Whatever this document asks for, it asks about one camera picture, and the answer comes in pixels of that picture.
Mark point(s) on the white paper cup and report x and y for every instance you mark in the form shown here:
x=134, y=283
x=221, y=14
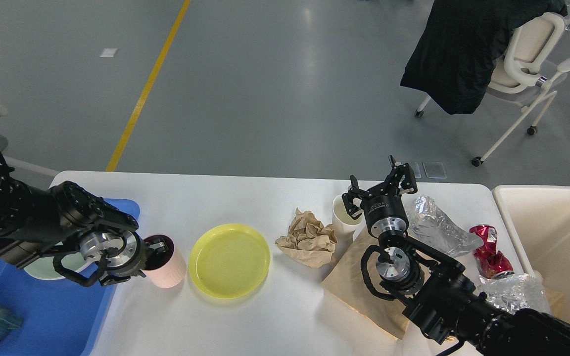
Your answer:
x=346, y=228

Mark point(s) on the crushed red can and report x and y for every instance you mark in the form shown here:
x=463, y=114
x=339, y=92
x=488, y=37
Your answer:
x=491, y=262

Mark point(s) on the flat brown paper bag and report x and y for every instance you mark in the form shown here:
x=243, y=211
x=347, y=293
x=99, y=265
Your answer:
x=346, y=283

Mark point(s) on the black jacket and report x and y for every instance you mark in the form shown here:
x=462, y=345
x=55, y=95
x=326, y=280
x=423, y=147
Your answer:
x=458, y=50

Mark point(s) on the yellow plastic plate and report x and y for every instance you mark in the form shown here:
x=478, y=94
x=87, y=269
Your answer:
x=229, y=261

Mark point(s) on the cream plastic bin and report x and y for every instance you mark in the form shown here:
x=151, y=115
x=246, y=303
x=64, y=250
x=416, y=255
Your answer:
x=537, y=218

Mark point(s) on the blue plastic tray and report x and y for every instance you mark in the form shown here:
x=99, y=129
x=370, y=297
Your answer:
x=60, y=318

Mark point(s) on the pale green plate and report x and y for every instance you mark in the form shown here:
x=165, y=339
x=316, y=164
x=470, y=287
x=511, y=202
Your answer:
x=42, y=268

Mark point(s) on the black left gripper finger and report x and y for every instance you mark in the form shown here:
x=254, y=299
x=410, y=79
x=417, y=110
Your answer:
x=158, y=248

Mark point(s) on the white office chair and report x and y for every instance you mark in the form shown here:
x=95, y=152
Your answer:
x=523, y=75

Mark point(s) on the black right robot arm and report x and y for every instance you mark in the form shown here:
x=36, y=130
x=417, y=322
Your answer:
x=437, y=297

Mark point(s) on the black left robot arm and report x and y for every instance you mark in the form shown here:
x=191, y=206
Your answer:
x=88, y=239

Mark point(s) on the crumpled brown paper ball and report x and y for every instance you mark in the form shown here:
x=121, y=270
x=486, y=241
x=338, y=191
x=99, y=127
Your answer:
x=308, y=240

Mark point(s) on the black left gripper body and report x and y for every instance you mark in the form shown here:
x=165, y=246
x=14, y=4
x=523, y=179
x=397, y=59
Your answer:
x=126, y=258

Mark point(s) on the pink ribbed mug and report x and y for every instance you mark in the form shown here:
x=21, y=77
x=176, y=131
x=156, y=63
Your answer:
x=170, y=271

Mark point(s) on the crumpled clear plastic wrap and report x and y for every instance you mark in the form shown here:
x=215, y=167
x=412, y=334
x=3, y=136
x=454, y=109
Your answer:
x=429, y=224

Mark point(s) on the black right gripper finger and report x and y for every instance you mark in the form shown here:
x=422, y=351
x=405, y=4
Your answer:
x=400, y=180
x=348, y=199

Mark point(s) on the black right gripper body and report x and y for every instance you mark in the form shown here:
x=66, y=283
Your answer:
x=384, y=211

